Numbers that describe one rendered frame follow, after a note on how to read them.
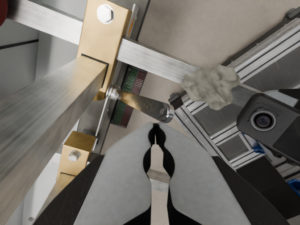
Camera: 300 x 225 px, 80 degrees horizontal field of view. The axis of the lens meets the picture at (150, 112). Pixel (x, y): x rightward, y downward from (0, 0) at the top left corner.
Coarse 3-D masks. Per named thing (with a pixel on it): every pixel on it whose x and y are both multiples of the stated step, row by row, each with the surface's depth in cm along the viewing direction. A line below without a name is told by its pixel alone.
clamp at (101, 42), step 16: (96, 0) 21; (96, 16) 22; (128, 16) 23; (96, 32) 23; (112, 32) 23; (80, 48) 24; (96, 48) 24; (112, 48) 24; (112, 64) 25; (96, 96) 27
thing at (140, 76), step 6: (138, 72) 42; (144, 72) 42; (138, 78) 43; (138, 84) 44; (132, 90) 44; (138, 90) 44; (126, 108) 47; (132, 108) 47; (126, 114) 47; (126, 120) 48
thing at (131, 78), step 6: (132, 72) 42; (132, 78) 43; (126, 84) 44; (132, 84) 44; (126, 90) 44; (120, 102) 46; (120, 108) 47; (120, 114) 47; (114, 120) 48; (120, 120) 48
